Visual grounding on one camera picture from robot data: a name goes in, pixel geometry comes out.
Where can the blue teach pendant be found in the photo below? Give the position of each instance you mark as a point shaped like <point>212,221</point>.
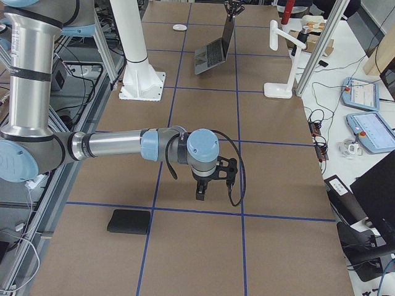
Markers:
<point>360,94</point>
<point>371,131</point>

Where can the blue teach pendant near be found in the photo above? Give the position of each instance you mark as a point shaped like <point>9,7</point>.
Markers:
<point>371,131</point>

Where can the red cylinder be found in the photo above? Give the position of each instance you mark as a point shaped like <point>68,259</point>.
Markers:
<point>287,11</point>

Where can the blue teach pendant far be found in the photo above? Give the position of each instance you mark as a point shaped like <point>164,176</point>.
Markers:
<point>360,94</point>

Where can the aluminium frame post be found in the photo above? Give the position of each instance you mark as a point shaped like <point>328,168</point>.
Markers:
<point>330,26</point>

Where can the white computer mouse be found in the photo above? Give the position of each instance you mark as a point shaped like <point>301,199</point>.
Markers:
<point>179,27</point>

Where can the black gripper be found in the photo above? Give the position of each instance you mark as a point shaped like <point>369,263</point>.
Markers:
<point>202,179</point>
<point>233,7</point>

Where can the black water bottle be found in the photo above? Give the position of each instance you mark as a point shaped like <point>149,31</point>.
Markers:
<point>302,37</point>

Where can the white desk lamp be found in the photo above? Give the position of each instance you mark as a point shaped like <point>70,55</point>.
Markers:
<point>281,86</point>

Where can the black mouse pad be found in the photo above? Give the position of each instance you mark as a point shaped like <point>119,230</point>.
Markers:
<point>129,221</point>

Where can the grey laptop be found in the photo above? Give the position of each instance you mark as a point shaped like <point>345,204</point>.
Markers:
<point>214,53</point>

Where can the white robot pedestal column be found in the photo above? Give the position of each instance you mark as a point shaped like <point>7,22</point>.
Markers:
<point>140,81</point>

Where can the cardboard box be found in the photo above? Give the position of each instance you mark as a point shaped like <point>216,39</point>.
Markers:
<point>312,41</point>

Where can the black monitor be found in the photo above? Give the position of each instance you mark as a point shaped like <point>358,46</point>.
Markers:
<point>374,191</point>

